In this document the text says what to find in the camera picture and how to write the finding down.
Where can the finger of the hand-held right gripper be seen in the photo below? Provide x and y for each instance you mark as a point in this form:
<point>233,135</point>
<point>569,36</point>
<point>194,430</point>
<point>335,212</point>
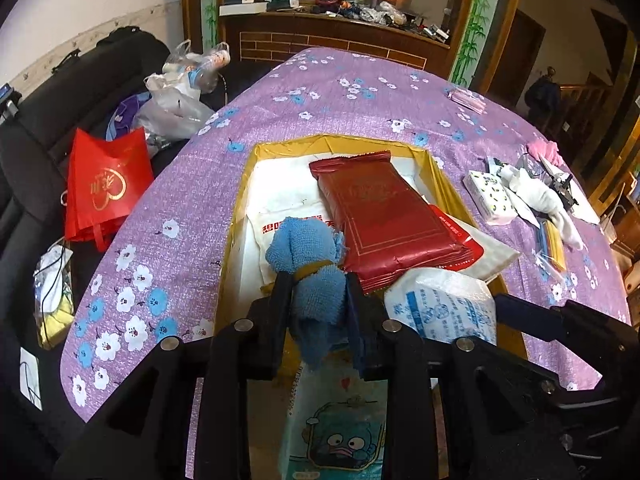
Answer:
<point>525,317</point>

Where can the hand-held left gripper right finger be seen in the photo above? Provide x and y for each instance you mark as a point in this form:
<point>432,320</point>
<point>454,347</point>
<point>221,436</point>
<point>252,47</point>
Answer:
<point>367,330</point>

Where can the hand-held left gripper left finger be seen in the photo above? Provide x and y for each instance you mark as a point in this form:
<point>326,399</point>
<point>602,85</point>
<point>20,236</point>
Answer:
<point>280,305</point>

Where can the blue towel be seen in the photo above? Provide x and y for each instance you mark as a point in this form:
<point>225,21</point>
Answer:
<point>310,260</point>

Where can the gold cardboard box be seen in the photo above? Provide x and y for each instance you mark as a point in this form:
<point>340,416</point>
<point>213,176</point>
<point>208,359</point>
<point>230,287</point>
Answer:
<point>231,240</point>

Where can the white sock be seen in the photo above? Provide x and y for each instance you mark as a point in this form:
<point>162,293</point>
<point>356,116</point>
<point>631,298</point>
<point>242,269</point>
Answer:
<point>542,200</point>

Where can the yellow straw packet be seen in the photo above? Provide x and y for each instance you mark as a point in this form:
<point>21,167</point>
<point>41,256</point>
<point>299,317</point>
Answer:
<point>554,245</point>

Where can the white tissue pack blue print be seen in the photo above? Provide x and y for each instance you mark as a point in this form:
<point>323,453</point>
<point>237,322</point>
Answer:
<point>440,300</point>

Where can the blue cartoon tissue pack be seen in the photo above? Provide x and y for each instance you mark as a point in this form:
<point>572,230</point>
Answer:
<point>335,425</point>

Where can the white bag with red print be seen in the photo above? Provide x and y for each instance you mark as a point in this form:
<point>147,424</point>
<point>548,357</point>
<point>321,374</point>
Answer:
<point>285,195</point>

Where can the red wet wipes packet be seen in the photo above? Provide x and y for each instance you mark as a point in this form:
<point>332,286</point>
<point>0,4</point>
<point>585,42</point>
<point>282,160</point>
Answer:
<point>385,210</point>

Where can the white dotted tissue pack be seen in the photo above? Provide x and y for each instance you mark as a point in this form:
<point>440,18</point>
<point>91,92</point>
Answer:
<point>492,200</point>

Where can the purple floral tablecloth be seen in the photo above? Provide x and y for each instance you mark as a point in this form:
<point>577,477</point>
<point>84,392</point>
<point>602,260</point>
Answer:
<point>190,210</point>

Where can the pink cloth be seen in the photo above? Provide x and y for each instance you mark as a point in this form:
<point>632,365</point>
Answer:
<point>545,149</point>

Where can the red shopping bag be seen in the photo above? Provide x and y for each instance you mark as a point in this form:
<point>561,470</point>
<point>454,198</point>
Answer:
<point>107,180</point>

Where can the dark backpack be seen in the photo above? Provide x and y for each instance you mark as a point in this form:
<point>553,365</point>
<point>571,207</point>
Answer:
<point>542,95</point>

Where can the wooden staircase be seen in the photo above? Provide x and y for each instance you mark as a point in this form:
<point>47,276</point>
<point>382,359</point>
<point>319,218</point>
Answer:
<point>585,100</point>

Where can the pink packet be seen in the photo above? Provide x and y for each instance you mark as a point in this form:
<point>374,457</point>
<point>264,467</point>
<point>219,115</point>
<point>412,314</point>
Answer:
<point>467,99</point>

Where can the white plastic bag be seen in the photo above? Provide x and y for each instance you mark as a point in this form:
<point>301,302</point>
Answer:
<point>170,105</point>

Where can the clear bag with yellow contents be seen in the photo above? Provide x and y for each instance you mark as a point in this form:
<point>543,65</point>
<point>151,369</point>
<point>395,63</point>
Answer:
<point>52,285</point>

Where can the purple cloth bag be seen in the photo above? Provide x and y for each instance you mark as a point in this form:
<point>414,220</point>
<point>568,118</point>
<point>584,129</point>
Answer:
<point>120,115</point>

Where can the clear plastic bottle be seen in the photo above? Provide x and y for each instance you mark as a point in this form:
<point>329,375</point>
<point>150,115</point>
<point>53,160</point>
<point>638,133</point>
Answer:
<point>210,62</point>

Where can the white paper sheet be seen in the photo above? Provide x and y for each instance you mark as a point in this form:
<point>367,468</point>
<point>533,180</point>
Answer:
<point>30,377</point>

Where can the wooden glass cabinet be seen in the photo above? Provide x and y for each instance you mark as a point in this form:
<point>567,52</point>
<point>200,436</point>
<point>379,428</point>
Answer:
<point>325,40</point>

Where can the white flat box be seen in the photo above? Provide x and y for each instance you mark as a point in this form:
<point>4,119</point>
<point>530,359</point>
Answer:
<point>242,8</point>

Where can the black sofa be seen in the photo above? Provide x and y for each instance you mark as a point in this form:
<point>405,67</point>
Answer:
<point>60,100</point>

